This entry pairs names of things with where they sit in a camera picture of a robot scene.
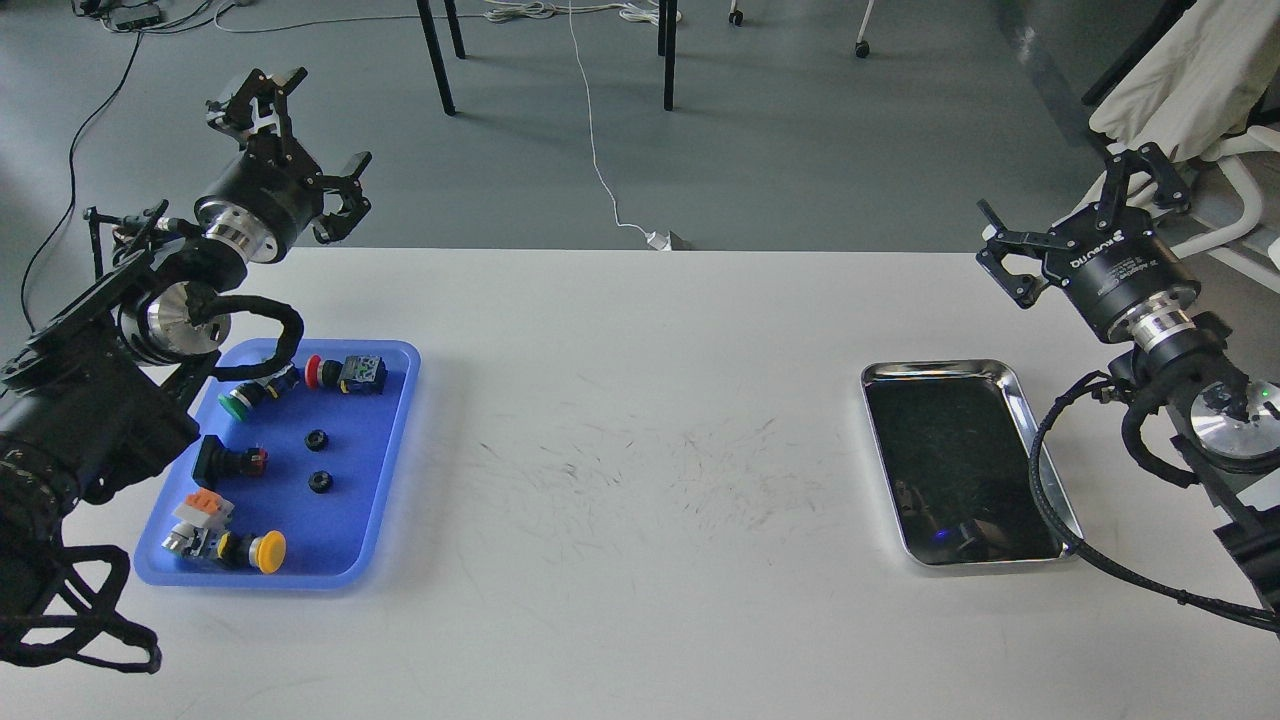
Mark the black gear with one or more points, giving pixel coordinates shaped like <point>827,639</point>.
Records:
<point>320,482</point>
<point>316,440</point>

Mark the white power adapter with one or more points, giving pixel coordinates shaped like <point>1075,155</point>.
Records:
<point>666,241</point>

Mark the red push button switch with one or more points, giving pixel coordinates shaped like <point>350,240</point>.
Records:
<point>360,374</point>

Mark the orange grey contact block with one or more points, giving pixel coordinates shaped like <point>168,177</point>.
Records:
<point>203,522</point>

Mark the white chair frame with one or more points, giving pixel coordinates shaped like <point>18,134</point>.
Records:
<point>1233,195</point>

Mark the black table leg right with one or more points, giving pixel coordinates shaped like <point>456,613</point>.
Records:
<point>666,49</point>

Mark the black table leg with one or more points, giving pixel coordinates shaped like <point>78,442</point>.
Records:
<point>435,52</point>
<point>666,49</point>

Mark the green push button switch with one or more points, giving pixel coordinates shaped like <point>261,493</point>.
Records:
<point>240,401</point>

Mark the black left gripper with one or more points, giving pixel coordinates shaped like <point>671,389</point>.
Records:
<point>264,199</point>

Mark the yellow push button switch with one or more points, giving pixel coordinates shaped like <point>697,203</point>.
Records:
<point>265,553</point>

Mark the black selector switch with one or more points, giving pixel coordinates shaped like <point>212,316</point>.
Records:
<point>215,462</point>

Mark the black table leg left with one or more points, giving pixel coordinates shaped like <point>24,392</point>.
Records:
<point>435,52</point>

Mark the blue plastic tray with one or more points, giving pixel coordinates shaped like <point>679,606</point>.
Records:
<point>331,460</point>

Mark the silver metal tray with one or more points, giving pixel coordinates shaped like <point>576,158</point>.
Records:
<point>953,439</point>

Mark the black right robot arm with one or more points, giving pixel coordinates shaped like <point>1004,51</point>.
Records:
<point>1192,417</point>

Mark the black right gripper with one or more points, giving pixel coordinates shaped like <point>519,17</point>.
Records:
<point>1115,270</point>

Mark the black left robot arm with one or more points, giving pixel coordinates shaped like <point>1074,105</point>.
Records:
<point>102,393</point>

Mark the beige cloth on chair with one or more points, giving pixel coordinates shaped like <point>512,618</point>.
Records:
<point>1198,83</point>

